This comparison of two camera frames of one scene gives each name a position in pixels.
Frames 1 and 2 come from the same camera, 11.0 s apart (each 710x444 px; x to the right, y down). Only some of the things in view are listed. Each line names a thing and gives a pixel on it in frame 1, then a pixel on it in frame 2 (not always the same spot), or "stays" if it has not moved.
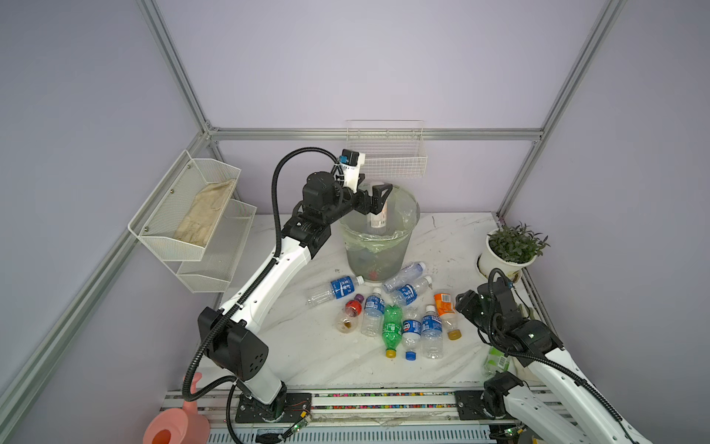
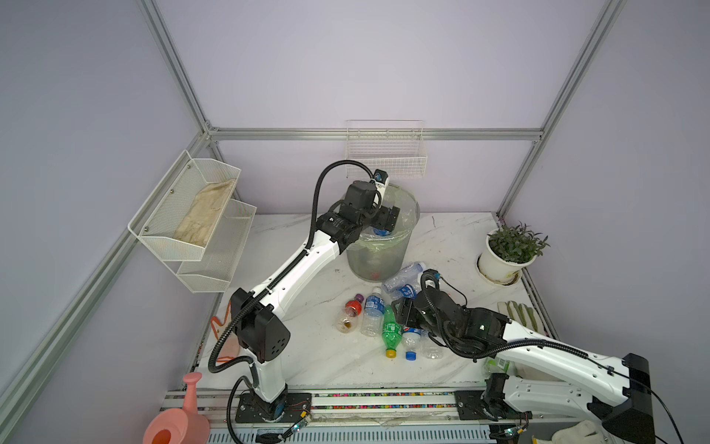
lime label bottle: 495,361 stays
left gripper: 365,207 to 383,214
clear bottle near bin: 404,276 stays
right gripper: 464,302 to 404,308
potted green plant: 511,248 stays
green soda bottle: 392,329 stays
